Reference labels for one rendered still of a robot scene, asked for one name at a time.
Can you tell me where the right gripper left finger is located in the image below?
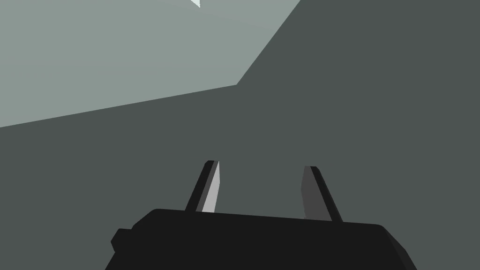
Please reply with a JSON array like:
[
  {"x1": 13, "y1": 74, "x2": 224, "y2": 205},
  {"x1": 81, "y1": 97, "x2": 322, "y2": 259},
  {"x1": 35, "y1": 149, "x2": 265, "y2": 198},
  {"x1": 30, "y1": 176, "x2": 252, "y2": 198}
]
[{"x1": 184, "y1": 160, "x2": 221, "y2": 214}]

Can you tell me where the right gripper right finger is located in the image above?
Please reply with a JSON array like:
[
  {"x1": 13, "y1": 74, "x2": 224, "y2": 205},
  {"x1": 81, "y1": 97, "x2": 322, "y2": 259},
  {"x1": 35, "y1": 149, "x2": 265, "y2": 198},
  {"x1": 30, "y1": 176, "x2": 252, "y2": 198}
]
[{"x1": 301, "y1": 165, "x2": 344, "y2": 223}]

